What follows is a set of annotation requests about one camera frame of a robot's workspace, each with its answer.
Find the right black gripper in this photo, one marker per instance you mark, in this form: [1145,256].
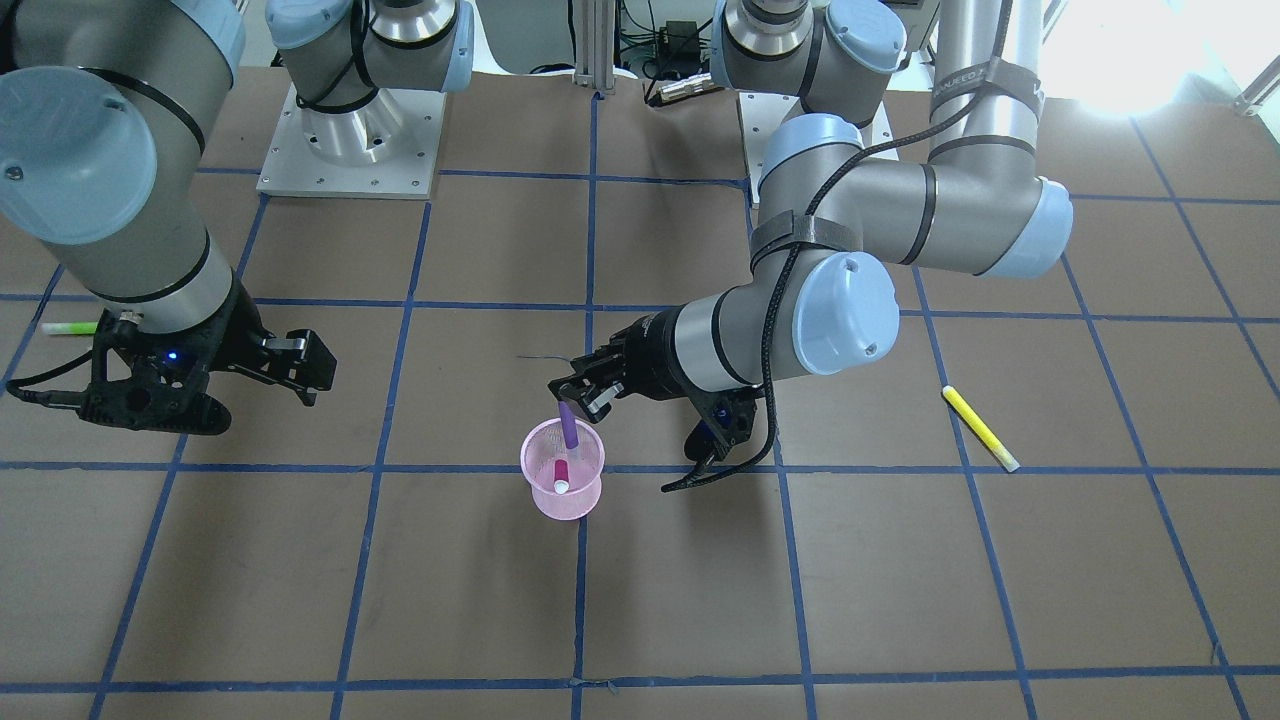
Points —
[236,337]

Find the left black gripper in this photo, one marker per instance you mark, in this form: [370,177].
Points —
[652,355]

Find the purple pen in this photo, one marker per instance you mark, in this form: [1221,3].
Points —
[568,424]

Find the pink pen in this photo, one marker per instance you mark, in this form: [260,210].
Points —
[561,477]

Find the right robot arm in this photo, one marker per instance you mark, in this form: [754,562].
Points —
[108,107]

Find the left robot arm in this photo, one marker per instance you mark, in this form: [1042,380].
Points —
[833,210]

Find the pink mesh cup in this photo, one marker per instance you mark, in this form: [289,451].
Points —
[542,446]

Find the green highlighter pen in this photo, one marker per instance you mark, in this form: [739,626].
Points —
[69,329]

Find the yellow highlighter pen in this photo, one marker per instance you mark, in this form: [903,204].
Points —
[980,429]

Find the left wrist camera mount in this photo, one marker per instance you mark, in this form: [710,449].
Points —
[726,420]

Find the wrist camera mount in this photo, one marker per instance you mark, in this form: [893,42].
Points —
[726,420]
[140,381]

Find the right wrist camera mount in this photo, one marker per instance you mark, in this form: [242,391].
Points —
[140,381]

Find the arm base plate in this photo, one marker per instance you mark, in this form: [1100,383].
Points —
[774,130]
[386,150]

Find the aluminium frame post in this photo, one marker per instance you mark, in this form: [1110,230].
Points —
[594,29]

